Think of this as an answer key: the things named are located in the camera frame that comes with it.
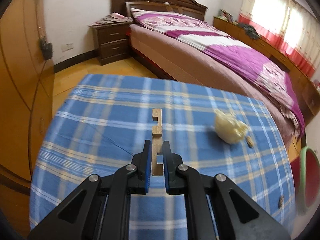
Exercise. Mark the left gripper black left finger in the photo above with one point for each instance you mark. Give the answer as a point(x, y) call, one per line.
point(99, 208)

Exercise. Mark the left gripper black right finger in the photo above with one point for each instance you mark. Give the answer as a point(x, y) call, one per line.
point(216, 208)

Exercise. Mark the notched wooden block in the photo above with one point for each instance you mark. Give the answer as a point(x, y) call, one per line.
point(157, 132)

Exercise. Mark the cream tissue paper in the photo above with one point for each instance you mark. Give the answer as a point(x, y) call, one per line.
point(229, 128)

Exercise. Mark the small nut shell piece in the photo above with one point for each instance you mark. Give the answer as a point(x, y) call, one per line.
point(281, 201)

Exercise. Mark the blue plaid tablecloth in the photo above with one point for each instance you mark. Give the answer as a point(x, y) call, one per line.
point(107, 118)

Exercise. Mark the red bin with green rim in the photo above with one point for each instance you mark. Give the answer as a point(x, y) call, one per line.
point(305, 170)

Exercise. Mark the purple floral quilt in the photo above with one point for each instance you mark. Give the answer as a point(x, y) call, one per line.
point(245, 61)

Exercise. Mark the orange wooden wardrobe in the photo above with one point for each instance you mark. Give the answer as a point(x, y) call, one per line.
point(27, 81)

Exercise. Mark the long low wooden cabinet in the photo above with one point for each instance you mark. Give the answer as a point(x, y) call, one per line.
point(305, 90)

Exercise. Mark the bed with mauve bedspread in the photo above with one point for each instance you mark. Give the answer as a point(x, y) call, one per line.
point(169, 58)

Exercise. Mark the black bag hanging on wardrobe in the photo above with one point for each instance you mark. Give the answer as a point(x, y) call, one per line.
point(46, 49)

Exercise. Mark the dark wooden nightstand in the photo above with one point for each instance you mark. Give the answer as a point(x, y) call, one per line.
point(111, 42)

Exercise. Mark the dark clothes pile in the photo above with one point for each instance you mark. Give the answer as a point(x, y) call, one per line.
point(249, 30)

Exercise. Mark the folded pink cloth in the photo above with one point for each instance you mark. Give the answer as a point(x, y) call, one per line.
point(112, 19)

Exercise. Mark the books on cabinet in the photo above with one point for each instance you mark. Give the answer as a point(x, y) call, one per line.
point(224, 15)

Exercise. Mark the red and white curtains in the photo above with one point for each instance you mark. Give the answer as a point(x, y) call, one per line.
point(288, 27)

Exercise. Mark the dark wooden headboard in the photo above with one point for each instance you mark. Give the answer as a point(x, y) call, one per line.
point(185, 7)

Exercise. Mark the wall power socket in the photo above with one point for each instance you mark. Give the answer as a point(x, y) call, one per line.
point(66, 47)

